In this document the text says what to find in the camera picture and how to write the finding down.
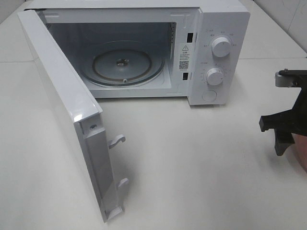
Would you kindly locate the white microwave door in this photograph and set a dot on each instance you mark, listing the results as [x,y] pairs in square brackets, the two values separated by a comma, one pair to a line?
[78,113]

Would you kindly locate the white microwave knob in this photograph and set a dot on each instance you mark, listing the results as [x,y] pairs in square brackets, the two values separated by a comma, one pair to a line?
[214,76]
[221,46]

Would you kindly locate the pink round plate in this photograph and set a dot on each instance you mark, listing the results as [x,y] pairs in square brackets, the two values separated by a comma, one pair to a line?
[299,149]

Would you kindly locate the round white door button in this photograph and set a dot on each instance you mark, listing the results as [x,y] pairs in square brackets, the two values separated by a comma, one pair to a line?
[209,96]

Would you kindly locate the white microwave oven body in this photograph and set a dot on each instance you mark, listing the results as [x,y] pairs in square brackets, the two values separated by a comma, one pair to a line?
[80,24]

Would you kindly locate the white warning label sticker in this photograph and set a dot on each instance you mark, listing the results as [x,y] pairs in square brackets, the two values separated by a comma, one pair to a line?
[184,56]

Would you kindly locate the glass microwave turntable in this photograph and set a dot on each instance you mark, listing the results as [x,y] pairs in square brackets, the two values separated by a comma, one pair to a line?
[122,63]

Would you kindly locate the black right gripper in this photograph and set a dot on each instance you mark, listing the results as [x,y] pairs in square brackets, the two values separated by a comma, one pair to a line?
[293,120]

